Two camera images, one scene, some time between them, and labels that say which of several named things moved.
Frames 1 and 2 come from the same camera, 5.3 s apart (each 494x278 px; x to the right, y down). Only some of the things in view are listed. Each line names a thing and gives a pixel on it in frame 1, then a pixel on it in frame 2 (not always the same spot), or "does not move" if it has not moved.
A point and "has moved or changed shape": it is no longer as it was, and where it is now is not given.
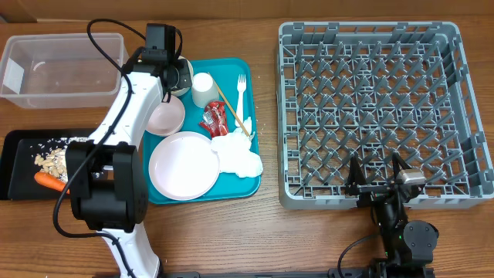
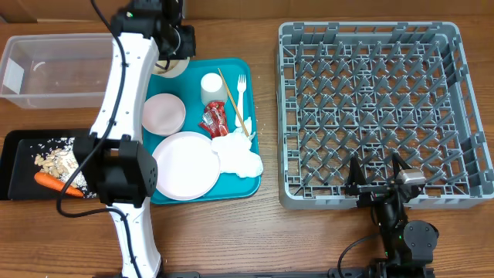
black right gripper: (356, 184) does not move
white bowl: (183, 91) has moved or changed shape
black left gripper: (184, 79) to (188, 47)
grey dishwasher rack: (369, 90) does not move
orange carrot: (51, 181) does not move
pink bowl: (167, 119) does not move
